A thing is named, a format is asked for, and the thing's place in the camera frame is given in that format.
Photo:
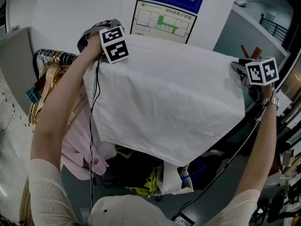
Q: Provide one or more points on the black waist device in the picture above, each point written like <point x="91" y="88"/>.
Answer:
<point x="182" y="220"/>

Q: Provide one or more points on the person's left forearm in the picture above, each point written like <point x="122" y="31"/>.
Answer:
<point x="56" y="107"/>

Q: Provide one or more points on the silver wristwatch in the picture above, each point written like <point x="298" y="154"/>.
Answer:
<point x="271" y="102"/>

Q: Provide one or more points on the framed floor plan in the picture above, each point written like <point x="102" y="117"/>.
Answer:
<point x="162" y="22"/>

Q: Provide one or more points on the person's right hand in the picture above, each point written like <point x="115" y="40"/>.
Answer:
<point x="267" y="92"/>

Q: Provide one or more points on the teal clip hanger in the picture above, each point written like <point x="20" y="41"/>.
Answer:
<point x="33" y="94"/>

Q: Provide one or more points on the row of wooden hangers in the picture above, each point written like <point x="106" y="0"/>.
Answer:
<point x="50" y="74"/>

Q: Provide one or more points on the red wooden coat stand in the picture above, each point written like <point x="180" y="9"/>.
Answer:
<point x="254" y="53"/>

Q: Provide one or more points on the person's right forearm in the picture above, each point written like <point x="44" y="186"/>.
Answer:
<point x="258" y="149"/>

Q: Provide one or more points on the person's left hand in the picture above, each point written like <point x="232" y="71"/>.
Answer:
<point x="95" y="47"/>

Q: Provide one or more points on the white cloth sheet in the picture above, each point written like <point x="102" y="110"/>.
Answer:
<point x="164" y="98"/>

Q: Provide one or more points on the pink hanging garment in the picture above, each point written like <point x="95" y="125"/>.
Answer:
<point x="80" y="145"/>

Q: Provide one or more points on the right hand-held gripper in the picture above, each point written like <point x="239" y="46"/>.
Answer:
<point x="261" y="72"/>

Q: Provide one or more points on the black metal railing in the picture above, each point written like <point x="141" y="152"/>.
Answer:
<point x="274" y="28"/>

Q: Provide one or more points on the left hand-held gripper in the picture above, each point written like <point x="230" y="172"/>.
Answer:
<point x="114" y="45"/>

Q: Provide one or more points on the person's white knit sweater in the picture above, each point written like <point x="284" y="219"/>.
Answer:
<point x="47" y="192"/>

